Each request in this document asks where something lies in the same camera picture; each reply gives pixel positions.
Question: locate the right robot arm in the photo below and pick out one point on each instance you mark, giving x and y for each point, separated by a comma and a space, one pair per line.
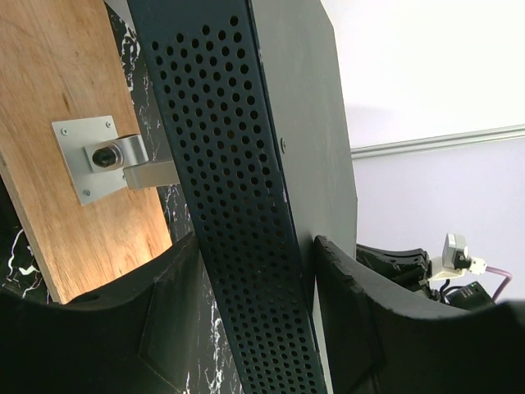
469, 297

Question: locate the dark grey network switch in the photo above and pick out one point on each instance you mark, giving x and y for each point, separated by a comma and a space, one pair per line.
251, 102

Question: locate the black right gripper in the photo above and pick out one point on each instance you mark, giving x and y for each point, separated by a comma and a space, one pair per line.
410, 269

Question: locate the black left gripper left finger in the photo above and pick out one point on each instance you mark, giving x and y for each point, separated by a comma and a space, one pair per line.
133, 335

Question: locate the wooden board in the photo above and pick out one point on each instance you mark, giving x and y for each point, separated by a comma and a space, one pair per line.
62, 90

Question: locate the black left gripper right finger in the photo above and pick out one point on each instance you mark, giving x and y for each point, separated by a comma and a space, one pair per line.
382, 338

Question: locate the silver metal bracket plate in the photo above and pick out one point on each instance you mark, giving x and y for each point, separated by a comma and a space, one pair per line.
100, 162

